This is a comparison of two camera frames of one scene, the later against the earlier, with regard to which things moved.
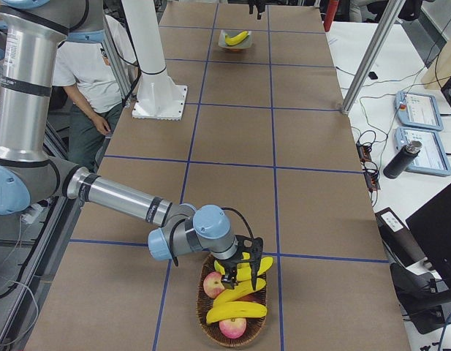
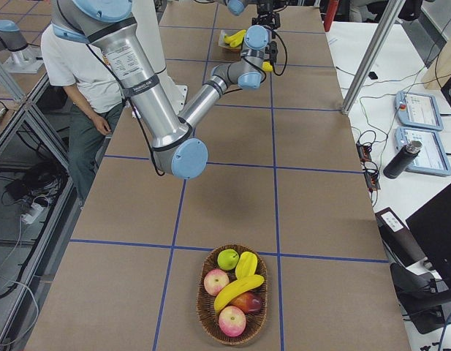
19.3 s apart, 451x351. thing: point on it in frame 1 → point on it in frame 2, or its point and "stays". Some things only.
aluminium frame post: x=373 y=54 stays
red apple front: x=233 y=327 stays
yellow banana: x=244 y=269 → x=235 y=43
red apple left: x=213 y=284 stays
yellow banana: x=235 y=309 → x=267 y=66
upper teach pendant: x=418 y=110 stays
